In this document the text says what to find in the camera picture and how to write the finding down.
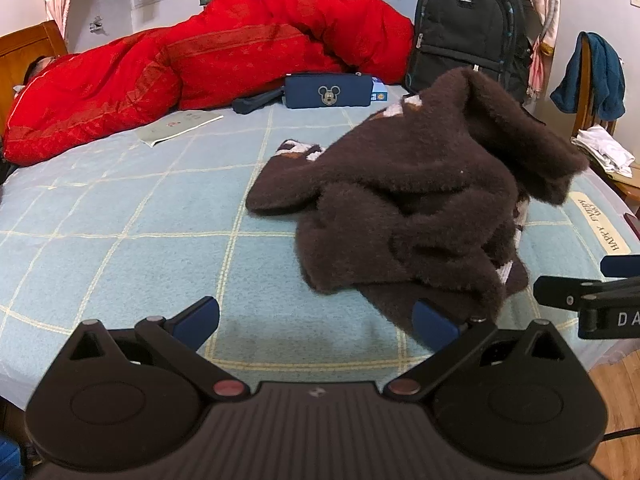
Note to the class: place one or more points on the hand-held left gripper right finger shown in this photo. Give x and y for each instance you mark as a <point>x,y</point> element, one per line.
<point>432,325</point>

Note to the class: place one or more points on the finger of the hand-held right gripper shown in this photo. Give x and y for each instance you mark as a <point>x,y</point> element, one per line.
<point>560,292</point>
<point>620,266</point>

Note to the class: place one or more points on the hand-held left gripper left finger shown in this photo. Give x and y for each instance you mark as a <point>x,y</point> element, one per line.
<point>197,322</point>

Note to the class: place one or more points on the brown fuzzy sweater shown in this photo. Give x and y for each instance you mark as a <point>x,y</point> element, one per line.
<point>400,185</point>

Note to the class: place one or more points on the white folded cloth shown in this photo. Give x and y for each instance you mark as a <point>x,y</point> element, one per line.
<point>605,150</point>

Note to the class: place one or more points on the wooden chair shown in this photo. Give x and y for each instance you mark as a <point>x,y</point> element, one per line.
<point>582,122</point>

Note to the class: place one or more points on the teal blue garment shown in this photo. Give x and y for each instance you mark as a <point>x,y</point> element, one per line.
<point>600,75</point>

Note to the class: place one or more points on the pale green booklet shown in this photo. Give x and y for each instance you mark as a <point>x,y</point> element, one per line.
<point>175,127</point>

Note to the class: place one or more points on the dark blue folded umbrella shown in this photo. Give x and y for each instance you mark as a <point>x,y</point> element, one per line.
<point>255,101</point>

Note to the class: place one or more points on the blue and white small box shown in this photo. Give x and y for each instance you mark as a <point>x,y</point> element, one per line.
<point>378,91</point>

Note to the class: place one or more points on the red quilt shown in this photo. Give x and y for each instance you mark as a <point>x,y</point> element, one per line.
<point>150,75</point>

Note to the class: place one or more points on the blue mouse-print pouch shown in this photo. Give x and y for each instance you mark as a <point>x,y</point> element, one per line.
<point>310,91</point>

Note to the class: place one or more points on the black backpack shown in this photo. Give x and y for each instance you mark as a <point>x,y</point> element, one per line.
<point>465,25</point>

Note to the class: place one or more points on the wooden headboard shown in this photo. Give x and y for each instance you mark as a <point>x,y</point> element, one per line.
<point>20,45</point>

